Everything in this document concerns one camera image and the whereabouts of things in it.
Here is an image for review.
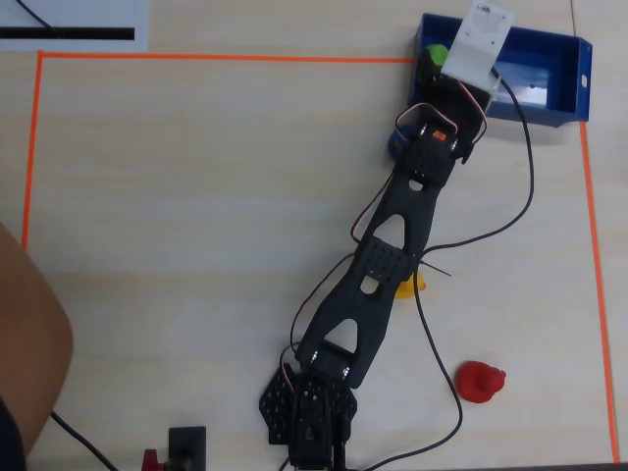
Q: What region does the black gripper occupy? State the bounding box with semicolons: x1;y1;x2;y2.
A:
416;48;492;166

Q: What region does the green rubber duck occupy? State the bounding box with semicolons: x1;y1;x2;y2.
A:
422;43;450;68

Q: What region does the blue rubber duck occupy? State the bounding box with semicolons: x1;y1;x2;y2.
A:
386;128;411;161

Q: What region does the blue plastic box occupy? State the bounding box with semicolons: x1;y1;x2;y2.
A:
406;13;594;130

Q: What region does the yellow rubber duck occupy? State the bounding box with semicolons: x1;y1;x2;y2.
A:
393;271;428;301

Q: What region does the red rubber duck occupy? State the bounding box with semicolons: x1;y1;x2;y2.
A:
454;360;508;404

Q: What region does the black zip tie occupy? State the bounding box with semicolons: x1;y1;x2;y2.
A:
419;259;453;278

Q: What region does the orange tape strip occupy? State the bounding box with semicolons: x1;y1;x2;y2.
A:
580;121;620;463
37;50;418;65
21;50;45;251

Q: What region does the white paper with black bar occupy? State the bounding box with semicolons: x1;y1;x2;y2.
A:
0;0;149;52

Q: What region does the dark blue clothing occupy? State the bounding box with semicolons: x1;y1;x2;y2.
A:
0;396;26;471

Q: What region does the red white black servo wire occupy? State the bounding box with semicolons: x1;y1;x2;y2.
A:
278;169;396;393
394;101;488;148

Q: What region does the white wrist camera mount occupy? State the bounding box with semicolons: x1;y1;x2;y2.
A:
440;0;516;107

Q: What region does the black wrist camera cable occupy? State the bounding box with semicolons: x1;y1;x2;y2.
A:
362;68;536;471

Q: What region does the thin black cable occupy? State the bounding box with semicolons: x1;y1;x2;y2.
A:
16;0;56;30

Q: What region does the black camera stand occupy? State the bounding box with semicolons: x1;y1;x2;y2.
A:
166;425;208;471

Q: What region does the black stand cable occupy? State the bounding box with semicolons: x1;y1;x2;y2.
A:
50;410;120;471

